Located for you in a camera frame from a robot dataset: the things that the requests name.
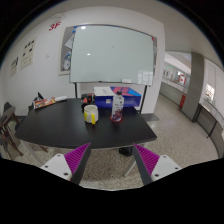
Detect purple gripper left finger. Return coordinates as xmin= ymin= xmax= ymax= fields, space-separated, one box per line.
xmin=42 ymin=143 xmax=91 ymax=185

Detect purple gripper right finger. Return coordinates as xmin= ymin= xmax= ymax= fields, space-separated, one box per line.
xmin=132 ymin=144 xmax=181 ymax=185

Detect clear plastic water bottle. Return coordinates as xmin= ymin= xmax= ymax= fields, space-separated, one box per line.
xmin=111 ymin=91 xmax=124 ymax=119

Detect white and yellow mug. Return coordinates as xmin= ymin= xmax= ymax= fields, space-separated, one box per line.
xmin=84 ymin=105 xmax=98 ymax=125

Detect red round coaster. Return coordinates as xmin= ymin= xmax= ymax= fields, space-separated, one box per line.
xmin=110 ymin=115 xmax=123 ymax=123

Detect white flat eraser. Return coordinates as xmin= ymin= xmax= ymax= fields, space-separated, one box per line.
xmin=55 ymin=96 xmax=67 ymax=102

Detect black red small device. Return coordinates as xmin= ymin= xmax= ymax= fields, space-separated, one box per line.
xmin=81 ymin=93 xmax=95 ymax=108

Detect colourful book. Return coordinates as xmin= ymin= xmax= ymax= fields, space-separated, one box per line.
xmin=33 ymin=97 xmax=56 ymax=109

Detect dark wooden chair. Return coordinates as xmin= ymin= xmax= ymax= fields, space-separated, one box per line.
xmin=0 ymin=114 xmax=25 ymax=161

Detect blue cardboard box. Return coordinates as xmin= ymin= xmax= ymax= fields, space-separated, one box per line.
xmin=95 ymin=86 xmax=141 ymax=108

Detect grey concrete pillar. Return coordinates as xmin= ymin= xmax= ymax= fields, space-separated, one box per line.
xmin=182 ymin=52 xmax=204 ymax=122

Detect white paper sheets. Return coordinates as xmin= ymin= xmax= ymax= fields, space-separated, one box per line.
xmin=94 ymin=86 xmax=115 ymax=96

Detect large whiteboard on stand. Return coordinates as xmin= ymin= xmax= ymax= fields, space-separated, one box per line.
xmin=68 ymin=24 xmax=155 ymax=114

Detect grey notice board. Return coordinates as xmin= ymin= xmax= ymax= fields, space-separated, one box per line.
xmin=58 ymin=25 xmax=158 ymax=76

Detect white wall poster left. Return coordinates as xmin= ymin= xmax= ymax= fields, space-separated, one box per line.
xmin=10 ymin=57 xmax=19 ymax=77

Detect white wall poster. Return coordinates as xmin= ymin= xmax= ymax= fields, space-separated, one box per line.
xmin=10 ymin=57 xmax=19 ymax=77
xmin=21 ymin=38 xmax=37 ymax=69

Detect white wall poster right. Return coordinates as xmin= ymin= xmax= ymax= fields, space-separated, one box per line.
xmin=21 ymin=38 xmax=37 ymax=69

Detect red 3F wall sign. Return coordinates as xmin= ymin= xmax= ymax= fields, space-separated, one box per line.
xmin=48 ymin=21 xmax=61 ymax=32

